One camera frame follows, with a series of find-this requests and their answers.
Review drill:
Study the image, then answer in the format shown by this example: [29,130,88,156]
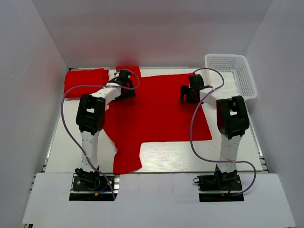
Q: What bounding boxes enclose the red t shirt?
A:
[64,68,109,98]
[103,66,213,174]

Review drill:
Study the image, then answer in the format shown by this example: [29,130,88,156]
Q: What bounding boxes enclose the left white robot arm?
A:
[76,69,136,190]

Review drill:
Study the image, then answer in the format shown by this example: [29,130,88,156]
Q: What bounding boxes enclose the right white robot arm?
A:
[181,74,249,190]

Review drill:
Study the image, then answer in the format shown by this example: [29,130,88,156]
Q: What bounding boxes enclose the white plastic basket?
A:
[205,54,257,100]

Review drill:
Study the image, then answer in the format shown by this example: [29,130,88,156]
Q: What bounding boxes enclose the folded red t shirt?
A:
[64,68,109,98]

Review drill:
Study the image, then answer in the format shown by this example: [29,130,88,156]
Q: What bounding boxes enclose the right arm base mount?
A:
[193,175,244,202]

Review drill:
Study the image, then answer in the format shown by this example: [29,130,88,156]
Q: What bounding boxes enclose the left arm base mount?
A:
[69,174,119,201]

